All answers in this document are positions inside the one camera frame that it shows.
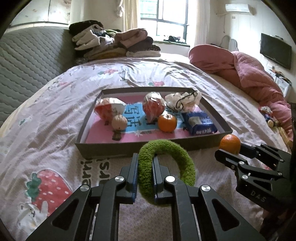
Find orange tangerine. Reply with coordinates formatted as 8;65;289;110
219;134;241;155
158;114;177;133

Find green fuzzy ring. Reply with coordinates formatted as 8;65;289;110
137;139;197;205

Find brown walnut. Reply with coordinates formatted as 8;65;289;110
111;114;127;131

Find blue white egg toy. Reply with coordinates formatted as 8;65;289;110
94;97;126;122

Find cream cloth drawstring pouch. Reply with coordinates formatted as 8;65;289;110
165;90;202;113

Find small toys by blanket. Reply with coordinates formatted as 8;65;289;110
258;106;279;128

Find blue tissue packet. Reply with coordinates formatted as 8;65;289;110
182;111;218;135

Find dark tray with pink liner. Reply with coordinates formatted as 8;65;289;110
75;87;232;159

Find pink quilted blanket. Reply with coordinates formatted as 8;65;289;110
189;44;293;140

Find red wrapped egg toy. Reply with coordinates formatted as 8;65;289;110
142;92;166;123

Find right sheer curtain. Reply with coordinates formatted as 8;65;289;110
195;0;210;45

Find white air conditioner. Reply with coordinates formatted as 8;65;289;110
225;4;253;15

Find items on window sill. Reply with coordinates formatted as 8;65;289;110
164;36;186;44

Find pile of folded clothes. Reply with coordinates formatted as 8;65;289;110
69;20;161;62

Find grey quilted headboard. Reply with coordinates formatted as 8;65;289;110
1;26;75;123

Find left beige curtain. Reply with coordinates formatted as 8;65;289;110
115;0;140;32

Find black wall television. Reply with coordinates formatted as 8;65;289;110
260;33;292;70

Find window with dark frame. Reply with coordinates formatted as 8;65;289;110
138;0;189;42

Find blossom tree wall painting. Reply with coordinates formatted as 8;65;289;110
11;0;71;26

